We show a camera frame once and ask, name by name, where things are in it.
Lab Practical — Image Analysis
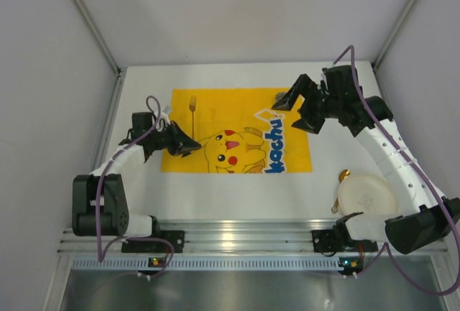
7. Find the small grey cup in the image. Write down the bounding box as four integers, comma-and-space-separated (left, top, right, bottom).
275, 92, 287, 102

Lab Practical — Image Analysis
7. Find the copper fork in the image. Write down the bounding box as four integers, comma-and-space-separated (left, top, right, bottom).
189, 95, 197, 139

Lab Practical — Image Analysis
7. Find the yellow Pikachu placemat cloth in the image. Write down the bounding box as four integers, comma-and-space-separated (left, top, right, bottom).
161, 88, 313, 174

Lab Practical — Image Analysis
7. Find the copper spoon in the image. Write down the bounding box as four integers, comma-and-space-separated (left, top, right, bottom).
331, 169, 351, 214

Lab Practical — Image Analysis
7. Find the white paper plate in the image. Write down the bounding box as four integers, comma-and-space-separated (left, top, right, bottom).
337, 174, 400, 215

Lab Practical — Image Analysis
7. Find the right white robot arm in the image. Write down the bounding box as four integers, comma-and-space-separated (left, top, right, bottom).
272, 65, 459, 254

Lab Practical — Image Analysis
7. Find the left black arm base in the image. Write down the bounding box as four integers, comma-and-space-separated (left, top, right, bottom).
121, 217, 185, 254

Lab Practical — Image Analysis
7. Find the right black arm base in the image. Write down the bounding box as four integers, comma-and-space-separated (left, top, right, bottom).
311, 212, 378, 257

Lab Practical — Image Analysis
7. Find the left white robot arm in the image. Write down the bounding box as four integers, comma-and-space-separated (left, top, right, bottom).
72, 112, 201, 237

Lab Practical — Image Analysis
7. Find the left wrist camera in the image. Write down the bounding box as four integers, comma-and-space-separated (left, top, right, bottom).
161, 106, 172, 118

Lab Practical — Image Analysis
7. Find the aluminium mounting rail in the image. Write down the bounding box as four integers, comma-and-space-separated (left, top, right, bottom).
56, 199, 449, 254

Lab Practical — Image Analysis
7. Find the perforated grey cable duct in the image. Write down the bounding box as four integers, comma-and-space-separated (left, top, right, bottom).
72, 256, 362, 272

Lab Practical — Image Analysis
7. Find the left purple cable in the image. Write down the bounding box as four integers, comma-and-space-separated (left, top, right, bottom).
96, 95, 175, 279

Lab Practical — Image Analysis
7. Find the purple cable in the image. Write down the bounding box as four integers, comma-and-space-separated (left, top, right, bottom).
332, 45, 460, 297
96, 95, 175, 279

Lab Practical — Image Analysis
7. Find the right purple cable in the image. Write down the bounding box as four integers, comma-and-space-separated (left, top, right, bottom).
332, 45, 460, 297

